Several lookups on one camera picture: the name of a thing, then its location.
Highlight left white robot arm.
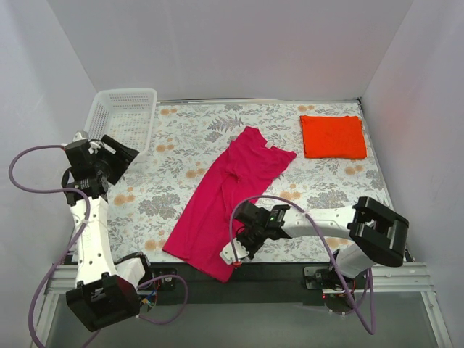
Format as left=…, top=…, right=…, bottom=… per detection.
left=62, top=131, right=154, bottom=332

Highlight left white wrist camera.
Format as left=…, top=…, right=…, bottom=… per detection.
left=72, top=130, right=89, bottom=144

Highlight magenta t-shirt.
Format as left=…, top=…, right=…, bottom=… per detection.
left=162, top=126, right=297, bottom=283

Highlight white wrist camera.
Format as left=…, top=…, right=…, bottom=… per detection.
left=72, top=130, right=89, bottom=144
left=220, top=239, right=251, bottom=268

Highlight folded orange t-shirt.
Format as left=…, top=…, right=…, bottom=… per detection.
left=300, top=115, right=368, bottom=160

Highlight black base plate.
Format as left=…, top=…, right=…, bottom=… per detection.
left=112, top=261, right=370, bottom=307

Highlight aluminium frame rail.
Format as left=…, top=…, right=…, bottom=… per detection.
left=33, top=257, right=452, bottom=347

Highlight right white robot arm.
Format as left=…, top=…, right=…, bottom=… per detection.
left=220, top=196, right=409, bottom=289

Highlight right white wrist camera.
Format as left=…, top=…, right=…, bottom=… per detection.
left=220, top=239, right=251, bottom=268

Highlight white plastic basket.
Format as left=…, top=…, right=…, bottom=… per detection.
left=84, top=88, right=157, bottom=163

